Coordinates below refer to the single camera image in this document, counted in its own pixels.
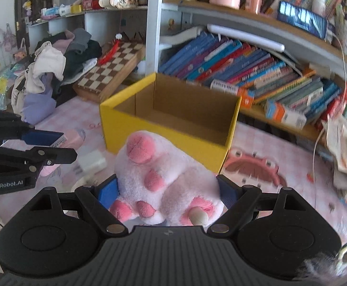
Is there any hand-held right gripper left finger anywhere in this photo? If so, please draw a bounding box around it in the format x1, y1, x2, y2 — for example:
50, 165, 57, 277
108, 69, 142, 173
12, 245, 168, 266
28, 175, 129, 239

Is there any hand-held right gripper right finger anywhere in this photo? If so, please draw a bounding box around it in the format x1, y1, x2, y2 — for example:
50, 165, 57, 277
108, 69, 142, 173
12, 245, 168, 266
207, 174, 306, 236

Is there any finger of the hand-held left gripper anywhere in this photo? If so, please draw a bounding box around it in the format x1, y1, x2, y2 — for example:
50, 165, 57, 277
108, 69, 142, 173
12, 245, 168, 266
0, 147, 78, 174
1, 123, 65, 148

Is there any pink packet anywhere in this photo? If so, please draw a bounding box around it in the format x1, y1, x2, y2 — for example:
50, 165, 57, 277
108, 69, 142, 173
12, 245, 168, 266
38, 129, 86, 177

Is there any white charger adapter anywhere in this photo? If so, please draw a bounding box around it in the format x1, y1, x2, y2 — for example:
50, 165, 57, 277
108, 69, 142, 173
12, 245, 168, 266
74, 150, 108, 176

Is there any pink plush toy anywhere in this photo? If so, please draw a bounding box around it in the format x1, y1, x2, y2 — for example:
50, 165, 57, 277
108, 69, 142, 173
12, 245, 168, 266
109, 130, 223, 226

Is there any yellow cardboard box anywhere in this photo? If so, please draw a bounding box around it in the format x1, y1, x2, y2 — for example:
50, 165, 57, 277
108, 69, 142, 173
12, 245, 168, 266
100, 72, 242, 174

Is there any holographic bag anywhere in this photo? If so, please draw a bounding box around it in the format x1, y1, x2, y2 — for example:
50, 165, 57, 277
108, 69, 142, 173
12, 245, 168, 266
0, 71, 17, 111

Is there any pile of clothes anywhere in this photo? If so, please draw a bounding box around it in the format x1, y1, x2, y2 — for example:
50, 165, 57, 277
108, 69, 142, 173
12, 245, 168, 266
11, 28, 103, 126

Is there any orange and white box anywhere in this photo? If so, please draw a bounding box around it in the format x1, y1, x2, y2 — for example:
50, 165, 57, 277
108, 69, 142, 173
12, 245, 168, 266
263, 98, 308, 130

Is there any wooden chessboard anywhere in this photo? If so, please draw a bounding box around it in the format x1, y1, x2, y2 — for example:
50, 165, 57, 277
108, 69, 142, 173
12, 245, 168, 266
73, 39, 147, 103

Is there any white box with orange end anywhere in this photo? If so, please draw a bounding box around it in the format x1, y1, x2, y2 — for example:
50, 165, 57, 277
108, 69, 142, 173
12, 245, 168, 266
210, 79, 255, 109

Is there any red tassel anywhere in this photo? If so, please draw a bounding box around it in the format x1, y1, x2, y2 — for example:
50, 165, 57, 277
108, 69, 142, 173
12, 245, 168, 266
98, 33, 123, 65

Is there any stack of papers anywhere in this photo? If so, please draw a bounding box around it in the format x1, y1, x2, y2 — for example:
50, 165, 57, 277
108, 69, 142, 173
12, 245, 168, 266
325, 116, 347, 207

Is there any row of colourful books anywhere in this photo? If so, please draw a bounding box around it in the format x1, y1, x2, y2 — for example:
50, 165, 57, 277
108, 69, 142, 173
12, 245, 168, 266
158, 31, 342, 126

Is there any white bookshelf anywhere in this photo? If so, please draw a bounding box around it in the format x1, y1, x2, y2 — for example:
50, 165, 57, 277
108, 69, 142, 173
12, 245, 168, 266
26, 0, 347, 143

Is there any white flat board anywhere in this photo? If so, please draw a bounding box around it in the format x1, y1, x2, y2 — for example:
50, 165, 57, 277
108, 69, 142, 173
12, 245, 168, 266
207, 24, 286, 53

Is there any thick white book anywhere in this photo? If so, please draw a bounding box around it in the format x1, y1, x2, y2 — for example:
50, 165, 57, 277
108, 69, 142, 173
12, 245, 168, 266
159, 26, 204, 50

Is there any dark blue box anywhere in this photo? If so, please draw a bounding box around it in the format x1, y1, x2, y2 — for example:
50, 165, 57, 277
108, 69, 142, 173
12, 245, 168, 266
277, 1, 329, 39

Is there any white bottle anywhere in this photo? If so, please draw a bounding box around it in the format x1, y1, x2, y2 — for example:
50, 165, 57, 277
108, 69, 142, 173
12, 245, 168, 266
312, 0, 328, 17

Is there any furry keychain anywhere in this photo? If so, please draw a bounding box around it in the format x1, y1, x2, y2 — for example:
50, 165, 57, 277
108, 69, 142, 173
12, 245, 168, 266
303, 240, 347, 284

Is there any white cable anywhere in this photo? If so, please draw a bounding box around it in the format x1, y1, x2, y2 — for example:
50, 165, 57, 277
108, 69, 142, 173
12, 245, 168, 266
312, 33, 347, 182

